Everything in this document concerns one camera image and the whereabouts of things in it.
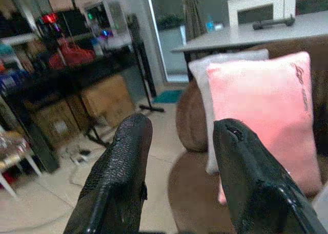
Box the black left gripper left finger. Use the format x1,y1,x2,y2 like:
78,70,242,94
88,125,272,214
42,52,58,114
64,113,154,234

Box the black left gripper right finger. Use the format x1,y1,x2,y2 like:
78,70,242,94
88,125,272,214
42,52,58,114
213,118,328,234

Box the light grey pillow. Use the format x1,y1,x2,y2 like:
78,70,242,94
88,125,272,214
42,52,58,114
188,48,270,176
311,189,328,220

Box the brown round sofa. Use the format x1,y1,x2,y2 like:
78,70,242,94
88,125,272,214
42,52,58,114
167,42,328,234

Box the pink pillow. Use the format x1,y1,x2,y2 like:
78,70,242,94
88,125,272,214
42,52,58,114
206,51,323,205

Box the teal floor mat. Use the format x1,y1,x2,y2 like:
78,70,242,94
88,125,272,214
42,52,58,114
153,89,186,104

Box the brown cardboard box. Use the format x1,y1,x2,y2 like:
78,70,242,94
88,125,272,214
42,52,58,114
32,100,86,153
81,74,136,127

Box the white stool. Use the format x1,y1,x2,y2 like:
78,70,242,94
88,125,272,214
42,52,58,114
0,131,44,199

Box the black fan stand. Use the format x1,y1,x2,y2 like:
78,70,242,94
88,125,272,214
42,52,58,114
127,13,165,114

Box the black long table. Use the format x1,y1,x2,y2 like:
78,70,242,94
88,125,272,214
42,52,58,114
0,56,145,174

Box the red bag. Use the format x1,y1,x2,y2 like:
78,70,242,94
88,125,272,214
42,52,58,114
48,37,96,69

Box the white table black legs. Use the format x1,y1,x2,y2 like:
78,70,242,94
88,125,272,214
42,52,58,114
170,12,328,83

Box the black bar-shaped object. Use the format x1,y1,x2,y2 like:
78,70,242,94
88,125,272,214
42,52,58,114
252,14,296,31

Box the blue bottle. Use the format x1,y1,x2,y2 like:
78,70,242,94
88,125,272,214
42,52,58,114
206,13,215,33

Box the brown curtain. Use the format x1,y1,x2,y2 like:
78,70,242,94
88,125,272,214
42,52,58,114
180,0,208,42

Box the white cabinet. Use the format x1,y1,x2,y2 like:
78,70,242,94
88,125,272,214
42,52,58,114
227,0,328,35

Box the white power strip with cables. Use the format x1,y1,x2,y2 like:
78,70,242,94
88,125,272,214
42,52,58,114
65,143,93,186

